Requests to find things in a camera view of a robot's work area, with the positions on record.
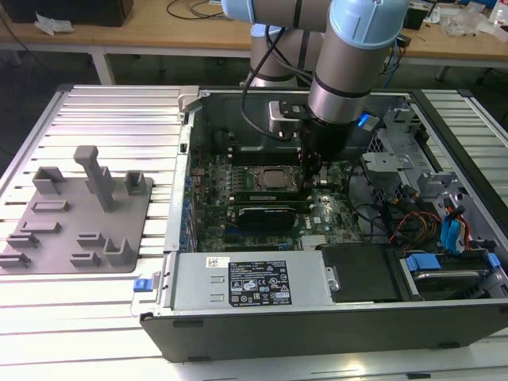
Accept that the open black PC case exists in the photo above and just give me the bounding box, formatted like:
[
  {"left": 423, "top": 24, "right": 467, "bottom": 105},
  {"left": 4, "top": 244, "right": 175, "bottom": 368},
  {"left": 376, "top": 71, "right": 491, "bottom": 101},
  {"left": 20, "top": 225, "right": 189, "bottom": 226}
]
[{"left": 129, "top": 83, "right": 508, "bottom": 364}]

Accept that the hard disk in blue carrier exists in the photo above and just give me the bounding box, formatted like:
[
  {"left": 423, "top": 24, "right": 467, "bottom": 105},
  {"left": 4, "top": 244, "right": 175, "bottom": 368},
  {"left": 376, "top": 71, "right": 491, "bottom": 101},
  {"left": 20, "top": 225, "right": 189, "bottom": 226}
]
[{"left": 400, "top": 253, "right": 502, "bottom": 301}]

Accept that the crumpled white paper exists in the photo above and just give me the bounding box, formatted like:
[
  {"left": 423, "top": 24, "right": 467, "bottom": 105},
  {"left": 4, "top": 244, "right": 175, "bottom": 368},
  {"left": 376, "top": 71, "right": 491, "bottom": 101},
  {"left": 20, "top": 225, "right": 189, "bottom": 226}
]
[{"left": 33, "top": 10, "right": 75, "bottom": 37}]

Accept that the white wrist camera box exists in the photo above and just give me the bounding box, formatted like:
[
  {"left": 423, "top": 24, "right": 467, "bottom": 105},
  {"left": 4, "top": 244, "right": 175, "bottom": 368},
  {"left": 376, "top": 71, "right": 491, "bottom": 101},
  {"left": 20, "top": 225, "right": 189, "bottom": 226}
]
[{"left": 267, "top": 100, "right": 310, "bottom": 140}]

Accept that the large black box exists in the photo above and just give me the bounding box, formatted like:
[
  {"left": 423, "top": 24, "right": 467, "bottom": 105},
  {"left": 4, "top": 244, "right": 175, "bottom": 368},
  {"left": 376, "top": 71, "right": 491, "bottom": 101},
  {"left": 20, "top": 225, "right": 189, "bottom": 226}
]
[{"left": 6, "top": 0, "right": 135, "bottom": 28}]

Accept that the green RAM stick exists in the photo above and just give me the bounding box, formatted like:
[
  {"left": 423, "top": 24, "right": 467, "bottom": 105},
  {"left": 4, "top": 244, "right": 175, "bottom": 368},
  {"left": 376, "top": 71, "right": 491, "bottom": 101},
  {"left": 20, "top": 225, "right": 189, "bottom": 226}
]
[
  {"left": 234, "top": 199, "right": 314, "bottom": 212},
  {"left": 233, "top": 190, "right": 307, "bottom": 202}
]

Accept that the CPU socket with CPU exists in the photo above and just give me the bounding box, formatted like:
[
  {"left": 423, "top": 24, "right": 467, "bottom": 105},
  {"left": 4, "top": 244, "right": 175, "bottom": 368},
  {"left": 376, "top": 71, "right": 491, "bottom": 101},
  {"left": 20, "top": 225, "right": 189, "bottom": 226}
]
[{"left": 252, "top": 164, "right": 294, "bottom": 194}]

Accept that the silver power supply unit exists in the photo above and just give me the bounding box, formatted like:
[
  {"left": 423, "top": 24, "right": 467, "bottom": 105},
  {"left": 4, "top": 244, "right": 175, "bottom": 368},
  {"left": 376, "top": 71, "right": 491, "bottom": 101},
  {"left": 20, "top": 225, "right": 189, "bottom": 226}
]
[{"left": 156, "top": 250, "right": 339, "bottom": 313}]

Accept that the clear plastic bag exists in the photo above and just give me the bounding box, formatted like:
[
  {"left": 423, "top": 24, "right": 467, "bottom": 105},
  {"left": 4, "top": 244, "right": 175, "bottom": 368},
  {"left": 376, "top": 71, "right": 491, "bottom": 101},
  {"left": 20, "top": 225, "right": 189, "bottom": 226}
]
[{"left": 439, "top": 4, "right": 490, "bottom": 37}]

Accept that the green motherboard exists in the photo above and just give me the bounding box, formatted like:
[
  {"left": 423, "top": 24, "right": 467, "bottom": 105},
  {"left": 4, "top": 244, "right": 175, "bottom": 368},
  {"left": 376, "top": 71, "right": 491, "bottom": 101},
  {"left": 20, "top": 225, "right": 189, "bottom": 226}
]
[{"left": 186, "top": 148, "right": 368, "bottom": 253}]

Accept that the black graphics card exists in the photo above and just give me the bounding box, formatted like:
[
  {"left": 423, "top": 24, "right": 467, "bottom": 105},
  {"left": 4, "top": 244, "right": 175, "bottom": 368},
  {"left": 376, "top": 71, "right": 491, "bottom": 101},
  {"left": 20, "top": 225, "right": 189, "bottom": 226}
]
[{"left": 237, "top": 205, "right": 298, "bottom": 232}]

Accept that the white printed box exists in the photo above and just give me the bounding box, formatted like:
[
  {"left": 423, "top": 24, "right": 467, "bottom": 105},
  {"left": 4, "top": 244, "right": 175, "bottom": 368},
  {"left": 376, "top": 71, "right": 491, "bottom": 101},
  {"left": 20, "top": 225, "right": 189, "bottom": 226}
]
[{"left": 488, "top": 0, "right": 508, "bottom": 41}]

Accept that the blue flat wire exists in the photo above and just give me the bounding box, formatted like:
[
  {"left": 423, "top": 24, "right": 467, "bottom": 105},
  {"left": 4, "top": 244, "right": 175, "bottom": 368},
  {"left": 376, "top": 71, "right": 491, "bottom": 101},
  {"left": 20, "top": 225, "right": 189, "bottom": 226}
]
[{"left": 439, "top": 216, "right": 466, "bottom": 256}]

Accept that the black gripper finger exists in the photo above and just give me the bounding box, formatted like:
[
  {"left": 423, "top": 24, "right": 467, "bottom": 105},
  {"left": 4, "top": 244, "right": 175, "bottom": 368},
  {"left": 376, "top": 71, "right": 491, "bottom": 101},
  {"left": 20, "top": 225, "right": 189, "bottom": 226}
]
[{"left": 301, "top": 152, "right": 324, "bottom": 199}]

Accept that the gray plastic parts rack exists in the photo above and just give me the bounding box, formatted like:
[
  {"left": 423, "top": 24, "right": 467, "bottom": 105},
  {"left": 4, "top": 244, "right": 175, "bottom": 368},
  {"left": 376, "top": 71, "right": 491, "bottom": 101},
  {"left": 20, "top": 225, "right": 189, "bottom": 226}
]
[{"left": 0, "top": 144, "right": 154, "bottom": 278}]

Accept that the black drive bay cover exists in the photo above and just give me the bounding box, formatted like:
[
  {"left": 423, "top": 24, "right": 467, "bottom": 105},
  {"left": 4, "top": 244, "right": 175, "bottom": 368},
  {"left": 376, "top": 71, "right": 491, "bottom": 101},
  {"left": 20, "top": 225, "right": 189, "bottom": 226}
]
[{"left": 315, "top": 244, "right": 402, "bottom": 305}]

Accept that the silver finned heat sink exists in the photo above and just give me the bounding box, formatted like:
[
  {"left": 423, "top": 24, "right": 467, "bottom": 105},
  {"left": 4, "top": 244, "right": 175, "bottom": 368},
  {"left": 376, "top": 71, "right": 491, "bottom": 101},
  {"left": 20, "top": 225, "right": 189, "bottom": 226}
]
[{"left": 300, "top": 233, "right": 331, "bottom": 250}]

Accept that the blue hanging cable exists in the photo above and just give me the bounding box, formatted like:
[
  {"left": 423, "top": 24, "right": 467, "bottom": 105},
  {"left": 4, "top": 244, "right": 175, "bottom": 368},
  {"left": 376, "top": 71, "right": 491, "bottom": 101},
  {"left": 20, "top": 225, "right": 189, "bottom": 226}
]
[{"left": 387, "top": 39, "right": 401, "bottom": 89}]

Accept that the small black cube box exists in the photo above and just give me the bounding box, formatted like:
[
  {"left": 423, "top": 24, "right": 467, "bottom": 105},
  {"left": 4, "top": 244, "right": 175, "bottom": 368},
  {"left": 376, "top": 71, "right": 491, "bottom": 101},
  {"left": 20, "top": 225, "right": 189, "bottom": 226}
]
[{"left": 406, "top": 6, "right": 429, "bottom": 31}]

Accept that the silver metal drive cage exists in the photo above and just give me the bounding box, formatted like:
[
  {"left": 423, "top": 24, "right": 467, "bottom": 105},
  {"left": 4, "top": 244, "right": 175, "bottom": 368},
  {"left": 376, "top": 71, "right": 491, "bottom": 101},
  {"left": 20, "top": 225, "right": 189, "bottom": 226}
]
[{"left": 360, "top": 106, "right": 428, "bottom": 195}]

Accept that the red yellow power wire bundle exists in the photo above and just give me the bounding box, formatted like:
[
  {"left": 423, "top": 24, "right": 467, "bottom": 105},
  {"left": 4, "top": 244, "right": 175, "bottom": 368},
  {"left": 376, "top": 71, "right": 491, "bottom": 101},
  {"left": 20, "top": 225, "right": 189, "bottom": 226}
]
[{"left": 388, "top": 211, "right": 442, "bottom": 246}]

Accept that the wooden desk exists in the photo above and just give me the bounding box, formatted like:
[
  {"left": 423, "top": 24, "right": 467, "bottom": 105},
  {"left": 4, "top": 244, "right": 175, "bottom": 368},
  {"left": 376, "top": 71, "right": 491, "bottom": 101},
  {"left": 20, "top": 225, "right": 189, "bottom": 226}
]
[{"left": 0, "top": 0, "right": 508, "bottom": 69}]

